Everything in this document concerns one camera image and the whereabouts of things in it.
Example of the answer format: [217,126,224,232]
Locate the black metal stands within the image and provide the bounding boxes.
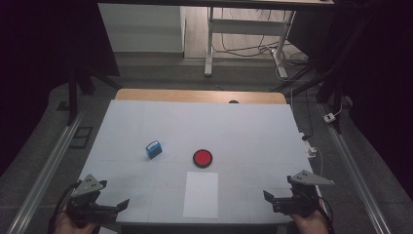
[272,6,374,135]

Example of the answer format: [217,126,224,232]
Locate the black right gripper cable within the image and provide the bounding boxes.
[316,194,336,234]

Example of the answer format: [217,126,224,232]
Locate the black floor frame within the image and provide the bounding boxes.
[68,126,94,150]

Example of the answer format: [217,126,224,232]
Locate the white cabinet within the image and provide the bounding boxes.
[97,3,186,54]

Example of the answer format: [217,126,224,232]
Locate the small white paper sheet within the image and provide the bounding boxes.
[182,171,219,219]

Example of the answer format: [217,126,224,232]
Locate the black tripod stand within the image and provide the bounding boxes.
[65,58,123,127]

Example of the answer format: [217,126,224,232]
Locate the white desk frame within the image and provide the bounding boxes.
[204,0,335,80]

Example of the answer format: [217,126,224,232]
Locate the round red ink pad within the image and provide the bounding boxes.
[192,148,214,169]

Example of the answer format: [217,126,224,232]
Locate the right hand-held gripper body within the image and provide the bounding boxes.
[272,169,335,218]

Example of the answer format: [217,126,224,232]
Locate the person's left hand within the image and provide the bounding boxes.
[48,203,98,234]

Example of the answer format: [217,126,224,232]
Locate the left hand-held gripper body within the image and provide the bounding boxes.
[66,174,118,226]

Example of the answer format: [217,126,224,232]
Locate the blue stamp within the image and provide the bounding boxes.
[145,139,164,160]

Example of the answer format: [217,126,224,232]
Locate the large white table mat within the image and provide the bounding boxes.
[61,98,321,226]

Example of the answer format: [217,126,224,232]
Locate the aluminium floor rail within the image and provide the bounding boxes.
[5,106,88,234]
[319,102,394,234]

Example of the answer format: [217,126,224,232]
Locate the thin white cable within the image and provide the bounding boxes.
[313,146,325,178]

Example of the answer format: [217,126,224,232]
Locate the person's right hand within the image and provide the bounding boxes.
[288,198,330,234]

